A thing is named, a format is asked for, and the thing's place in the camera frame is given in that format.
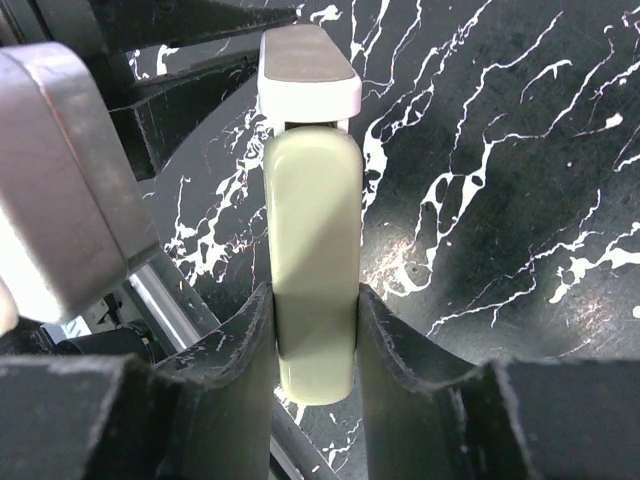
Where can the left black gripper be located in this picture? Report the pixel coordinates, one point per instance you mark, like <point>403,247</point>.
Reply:
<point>162,67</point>

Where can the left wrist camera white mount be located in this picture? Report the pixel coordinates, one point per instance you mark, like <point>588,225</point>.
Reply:
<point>73,221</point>

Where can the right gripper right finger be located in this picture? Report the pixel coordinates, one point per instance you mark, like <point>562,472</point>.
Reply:
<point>429,414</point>

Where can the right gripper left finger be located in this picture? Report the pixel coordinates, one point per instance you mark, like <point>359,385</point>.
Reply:
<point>204,413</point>

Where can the beige white stapler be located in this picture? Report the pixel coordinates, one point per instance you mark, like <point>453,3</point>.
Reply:
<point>309,92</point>

